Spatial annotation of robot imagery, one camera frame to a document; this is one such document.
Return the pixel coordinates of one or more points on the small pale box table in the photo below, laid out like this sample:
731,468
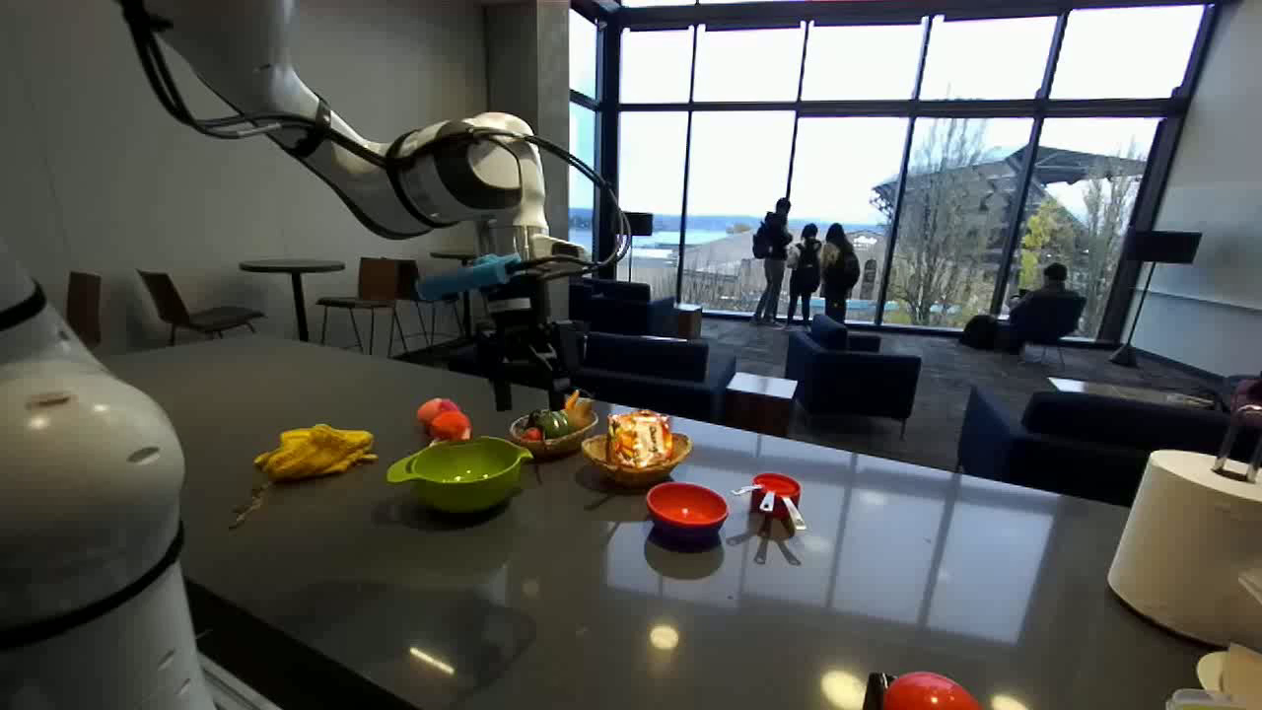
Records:
686,319

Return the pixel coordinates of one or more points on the tall standing person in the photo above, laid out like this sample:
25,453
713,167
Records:
776,250

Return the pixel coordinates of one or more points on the long dark blue sofa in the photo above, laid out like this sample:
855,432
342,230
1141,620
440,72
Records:
653,361

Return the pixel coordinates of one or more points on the wicker basket with toy vegetables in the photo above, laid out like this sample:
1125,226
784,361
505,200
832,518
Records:
557,441

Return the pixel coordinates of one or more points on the dark sofa with low back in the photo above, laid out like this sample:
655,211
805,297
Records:
1089,438

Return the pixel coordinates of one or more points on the small square side table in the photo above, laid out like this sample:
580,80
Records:
764,392

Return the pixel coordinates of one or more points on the dark low chair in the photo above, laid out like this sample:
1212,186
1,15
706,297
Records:
199,315

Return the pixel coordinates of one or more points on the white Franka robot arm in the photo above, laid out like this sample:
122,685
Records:
93,526

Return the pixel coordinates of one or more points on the wicker basket with bread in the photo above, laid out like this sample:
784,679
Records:
638,470

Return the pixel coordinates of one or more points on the small black speaker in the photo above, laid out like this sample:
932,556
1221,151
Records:
638,223

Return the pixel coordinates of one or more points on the red orange toy fruit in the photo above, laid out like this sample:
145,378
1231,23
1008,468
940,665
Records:
443,420

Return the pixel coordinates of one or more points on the seated person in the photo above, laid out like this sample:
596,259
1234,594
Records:
1048,307

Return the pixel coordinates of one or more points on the brown wooden chair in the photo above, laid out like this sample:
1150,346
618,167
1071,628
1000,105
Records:
86,303

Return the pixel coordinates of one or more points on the red round object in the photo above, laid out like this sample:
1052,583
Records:
928,693

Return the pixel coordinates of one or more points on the standing person in dark coat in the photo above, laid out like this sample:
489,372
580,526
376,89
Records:
837,271

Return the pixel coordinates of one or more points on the black speaker on stand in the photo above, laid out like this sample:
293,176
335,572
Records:
1166,244

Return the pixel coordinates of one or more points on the small red cup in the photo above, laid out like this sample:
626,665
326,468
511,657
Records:
776,485

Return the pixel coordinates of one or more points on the dark armchair by window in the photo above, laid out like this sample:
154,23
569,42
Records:
611,303

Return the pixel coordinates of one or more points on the round cafe table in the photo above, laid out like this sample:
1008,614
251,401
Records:
293,271

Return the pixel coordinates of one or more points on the white paper towel roll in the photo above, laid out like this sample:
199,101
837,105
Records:
1183,544

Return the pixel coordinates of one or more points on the white plate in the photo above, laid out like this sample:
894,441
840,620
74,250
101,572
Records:
1234,672

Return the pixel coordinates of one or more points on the toy bread pieces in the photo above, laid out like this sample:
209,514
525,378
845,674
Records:
640,438

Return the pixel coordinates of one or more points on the green toy vegetable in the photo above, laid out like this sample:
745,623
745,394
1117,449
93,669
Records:
555,423

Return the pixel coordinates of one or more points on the short standing person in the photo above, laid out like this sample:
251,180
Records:
805,271

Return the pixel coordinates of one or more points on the yellow cloth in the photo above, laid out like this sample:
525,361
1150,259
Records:
316,449

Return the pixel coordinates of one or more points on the red bowl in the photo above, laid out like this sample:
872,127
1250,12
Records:
685,509

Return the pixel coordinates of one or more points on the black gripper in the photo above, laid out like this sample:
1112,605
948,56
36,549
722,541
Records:
534,315

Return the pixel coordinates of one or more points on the dark blue armchair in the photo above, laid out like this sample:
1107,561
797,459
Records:
848,377

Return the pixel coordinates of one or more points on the wooden chair with metal legs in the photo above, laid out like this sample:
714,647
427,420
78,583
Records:
381,281

